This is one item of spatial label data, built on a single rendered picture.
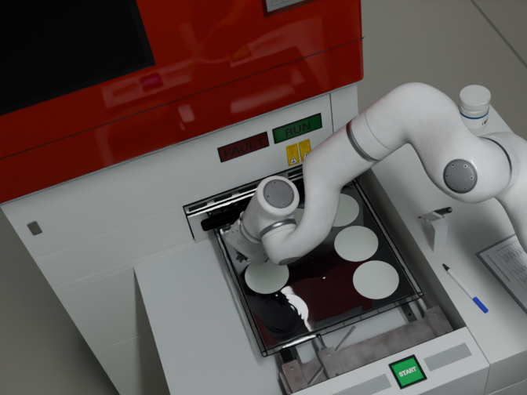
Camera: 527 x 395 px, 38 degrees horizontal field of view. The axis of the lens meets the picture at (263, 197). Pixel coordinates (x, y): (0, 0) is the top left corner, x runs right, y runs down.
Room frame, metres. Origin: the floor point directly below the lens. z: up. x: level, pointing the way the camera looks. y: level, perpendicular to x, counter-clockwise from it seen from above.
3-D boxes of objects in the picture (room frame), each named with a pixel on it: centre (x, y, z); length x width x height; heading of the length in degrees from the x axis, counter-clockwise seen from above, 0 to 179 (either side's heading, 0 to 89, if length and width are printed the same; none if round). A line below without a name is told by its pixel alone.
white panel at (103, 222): (1.18, 0.15, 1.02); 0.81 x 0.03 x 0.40; 100
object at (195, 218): (1.20, -0.03, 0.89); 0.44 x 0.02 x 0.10; 100
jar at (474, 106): (1.25, -0.53, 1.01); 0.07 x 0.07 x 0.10
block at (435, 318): (0.77, -0.31, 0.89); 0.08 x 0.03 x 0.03; 10
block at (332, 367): (0.72, -0.07, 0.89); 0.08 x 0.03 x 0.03; 10
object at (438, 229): (0.93, -0.34, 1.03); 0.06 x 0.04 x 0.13; 10
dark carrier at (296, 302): (1.00, -0.08, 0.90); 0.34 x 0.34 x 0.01; 10
